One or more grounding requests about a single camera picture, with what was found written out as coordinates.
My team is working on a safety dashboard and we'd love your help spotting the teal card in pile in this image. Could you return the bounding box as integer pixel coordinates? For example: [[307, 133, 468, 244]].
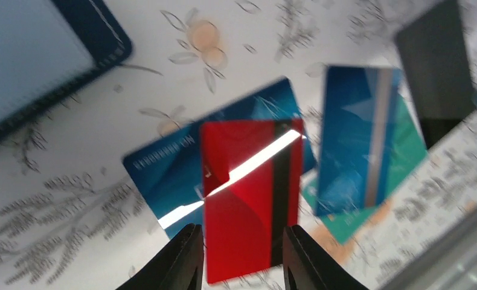
[[321, 97, 427, 244]]

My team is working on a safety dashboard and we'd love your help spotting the black card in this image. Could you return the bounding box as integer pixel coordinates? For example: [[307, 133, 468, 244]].
[[394, 1, 475, 149]]

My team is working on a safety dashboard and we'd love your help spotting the blue denim card holder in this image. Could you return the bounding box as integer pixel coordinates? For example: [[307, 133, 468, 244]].
[[0, 1, 133, 141]]

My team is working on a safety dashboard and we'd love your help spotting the blue card with logo centre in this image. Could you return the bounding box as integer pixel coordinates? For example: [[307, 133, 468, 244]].
[[122, 78, 302, 239]]

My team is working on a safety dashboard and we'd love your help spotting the red card centre pile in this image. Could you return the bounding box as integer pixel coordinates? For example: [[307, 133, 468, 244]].
[[200, 118, 304, 284]]

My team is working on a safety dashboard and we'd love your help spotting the blue striped card pile centre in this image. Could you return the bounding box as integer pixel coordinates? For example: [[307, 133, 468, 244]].
[[314, 65, 402, 216]]

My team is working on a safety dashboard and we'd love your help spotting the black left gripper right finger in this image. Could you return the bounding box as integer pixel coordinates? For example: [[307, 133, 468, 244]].
[[283, 225, 367, 290]]

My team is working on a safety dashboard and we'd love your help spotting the aluminium rail frame front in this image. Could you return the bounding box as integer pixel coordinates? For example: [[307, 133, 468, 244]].
[[382, 209, 477, 289]]

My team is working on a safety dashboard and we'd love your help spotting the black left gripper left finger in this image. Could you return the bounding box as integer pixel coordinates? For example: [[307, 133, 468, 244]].
[[117, 224, 204, 290]]

